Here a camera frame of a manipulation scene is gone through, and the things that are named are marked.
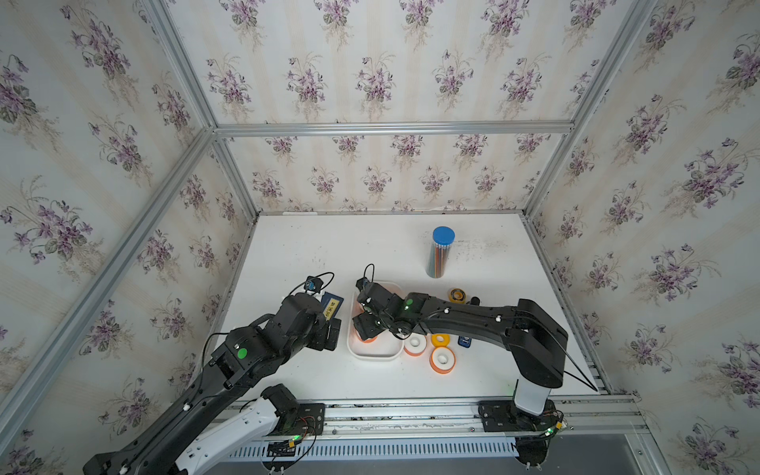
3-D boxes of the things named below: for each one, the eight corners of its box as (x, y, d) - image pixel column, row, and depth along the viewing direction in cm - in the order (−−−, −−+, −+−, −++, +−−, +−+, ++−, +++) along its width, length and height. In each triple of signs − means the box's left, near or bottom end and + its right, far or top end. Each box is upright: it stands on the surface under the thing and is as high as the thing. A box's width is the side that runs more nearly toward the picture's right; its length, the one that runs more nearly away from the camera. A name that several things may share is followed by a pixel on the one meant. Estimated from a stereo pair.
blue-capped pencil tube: (426, 278, 102) (435, 242, 87) (425, 263, 106) (432, 226, 91) (445, 278, 102) (457, 242, 87) (442, 263, 107) (453, 226, 91)
